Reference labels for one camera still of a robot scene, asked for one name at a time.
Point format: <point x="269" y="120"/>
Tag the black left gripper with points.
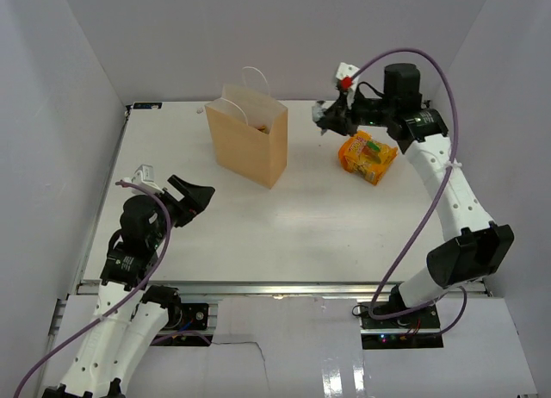
<point x="195" y="199"/>

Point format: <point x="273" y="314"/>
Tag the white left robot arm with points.
<point x="129" y="311"/>

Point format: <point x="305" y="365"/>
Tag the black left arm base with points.
<point x="188" y="324"/>

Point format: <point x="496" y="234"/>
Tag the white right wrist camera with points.
<point x="345" y="82"/>

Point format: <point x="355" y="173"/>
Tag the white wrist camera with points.
<point x="141" y="181"/>
<point x="345" y="82"/>

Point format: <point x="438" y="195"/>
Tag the orange yellow candy bag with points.
<point x="362" y="154"/>

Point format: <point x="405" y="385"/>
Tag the brown paper bag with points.
<point x="249" y="131"/>

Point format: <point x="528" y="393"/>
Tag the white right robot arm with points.
<point x="398" y="120"/>

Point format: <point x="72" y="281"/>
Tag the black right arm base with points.
<point x="420" y="330"/>

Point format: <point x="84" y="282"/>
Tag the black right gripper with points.
<point x="337" y="118"/>

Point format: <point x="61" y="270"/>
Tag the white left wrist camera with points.
<point x="141" y="181"/>

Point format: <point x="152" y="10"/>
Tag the silver foil snack packet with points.
<point x="318" y="112"/>

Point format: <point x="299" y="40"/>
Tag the blue label left corner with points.
<point x="155" y="105"/>

